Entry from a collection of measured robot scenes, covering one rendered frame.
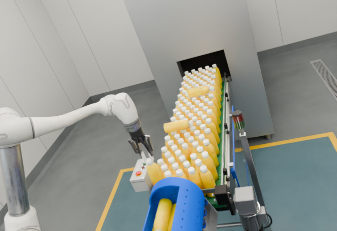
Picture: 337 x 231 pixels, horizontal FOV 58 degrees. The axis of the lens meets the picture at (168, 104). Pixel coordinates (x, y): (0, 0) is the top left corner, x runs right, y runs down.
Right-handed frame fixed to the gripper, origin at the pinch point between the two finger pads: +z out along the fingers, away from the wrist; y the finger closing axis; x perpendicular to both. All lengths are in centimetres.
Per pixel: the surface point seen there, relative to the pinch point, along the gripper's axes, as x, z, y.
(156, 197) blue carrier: -19.6, 12.8, 5.4
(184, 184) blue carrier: -23.1, 3.5, 24.6
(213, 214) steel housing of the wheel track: -12.7, 37.2, 29.6
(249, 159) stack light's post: 25, 33, 53
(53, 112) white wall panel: 270, 72, -273
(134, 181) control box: -1.3, 15.6, -14.7
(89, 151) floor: 211, 124, -200
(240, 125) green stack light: 23, 5, 53
